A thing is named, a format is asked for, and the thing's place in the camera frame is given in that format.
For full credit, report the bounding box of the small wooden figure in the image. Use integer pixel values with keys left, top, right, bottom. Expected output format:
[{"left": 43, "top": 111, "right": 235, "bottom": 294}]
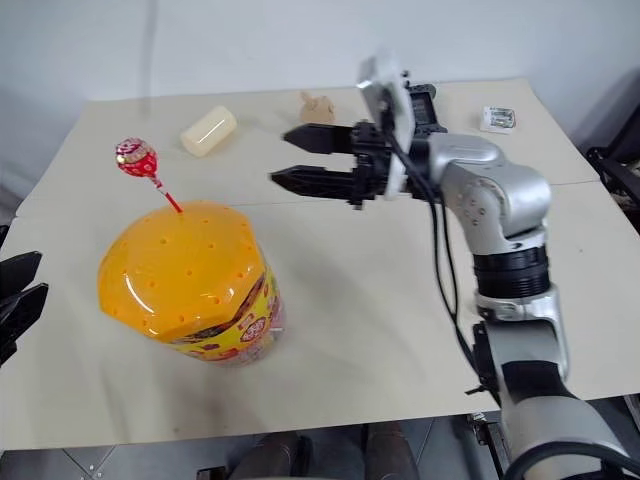
[{"left": 298, "top": 90, "right": 336, "bottom": 124}]

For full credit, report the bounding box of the black chair frame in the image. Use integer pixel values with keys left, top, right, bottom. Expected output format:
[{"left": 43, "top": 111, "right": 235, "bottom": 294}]
[{"left": 583, "top": 67, "right": 640, "bottom": 214}]

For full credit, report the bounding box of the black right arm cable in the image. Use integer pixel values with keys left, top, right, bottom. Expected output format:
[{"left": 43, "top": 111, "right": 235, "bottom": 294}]
[{"left": 379, "top": 99, "right": 482, "bottom": 397}]

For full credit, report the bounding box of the metal table frame bracket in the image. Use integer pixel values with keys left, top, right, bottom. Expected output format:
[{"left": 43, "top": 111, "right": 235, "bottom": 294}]
[{"left": 468, "top": 410, "right": 512, "bottom": 480}]

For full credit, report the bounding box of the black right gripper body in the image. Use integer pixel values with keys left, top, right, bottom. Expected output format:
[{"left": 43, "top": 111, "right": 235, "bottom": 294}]
[{"left": 348, "top": 119, "right": 397, "bottom": 212}]

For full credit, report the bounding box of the cream plastic cylinder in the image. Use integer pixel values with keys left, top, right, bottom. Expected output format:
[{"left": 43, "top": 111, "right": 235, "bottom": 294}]
[{"left": 179, "top": 104, "right": 239, "bottom": 161}]

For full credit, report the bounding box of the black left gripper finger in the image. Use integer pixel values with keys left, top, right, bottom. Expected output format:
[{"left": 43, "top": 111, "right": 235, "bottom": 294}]
[
  {"left": 0, "top": 282, "right": 50, "bottom": 369},
  {"left": 0, "top": 251, "right": 44, "bottom": 302}
]

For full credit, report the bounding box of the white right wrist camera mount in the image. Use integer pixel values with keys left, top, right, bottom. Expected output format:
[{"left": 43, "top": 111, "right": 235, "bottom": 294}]
[{"left": 356, "top": 48, "right": 417, "bottom": 202}]

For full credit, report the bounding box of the clear plastic printed jar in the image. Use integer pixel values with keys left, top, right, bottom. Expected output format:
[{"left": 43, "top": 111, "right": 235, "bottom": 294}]
[{"left": 169, "top": 264, "right": 292, "bottom": 372}]

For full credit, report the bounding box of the dark rounded shape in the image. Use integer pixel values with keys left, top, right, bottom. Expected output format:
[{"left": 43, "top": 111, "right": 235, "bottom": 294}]
[
  {"left": 366, "top": 421, "right": 417, "bottom": 480},
  {"left": 238, "top": 431, "right": 315, "bottom": 480}
]

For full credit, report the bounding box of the orange perforated jar lid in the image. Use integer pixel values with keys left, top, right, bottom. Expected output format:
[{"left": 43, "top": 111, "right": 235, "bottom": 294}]
[{"left": 96, "top": 199, "right": 274, "bottom": 344}]

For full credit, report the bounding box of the red wrapped lollipop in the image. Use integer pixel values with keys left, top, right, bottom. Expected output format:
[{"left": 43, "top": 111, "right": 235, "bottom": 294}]
[{"left": 113, "top": 138, "right": 185, "bottom": 215}]

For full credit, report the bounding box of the small clear packet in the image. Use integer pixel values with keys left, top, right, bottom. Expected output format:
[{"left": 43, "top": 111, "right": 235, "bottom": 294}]
[{"left": 480, "top": 104, "right": 517, "bottom": 133}]

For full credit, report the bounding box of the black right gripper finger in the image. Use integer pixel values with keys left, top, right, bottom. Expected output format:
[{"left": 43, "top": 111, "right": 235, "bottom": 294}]
[
  {"left": 281, "top": 122, "right": 354, "bottom": 157},
  {"left": 269, "top": 164, "right": 359, "bottom": 204}
]

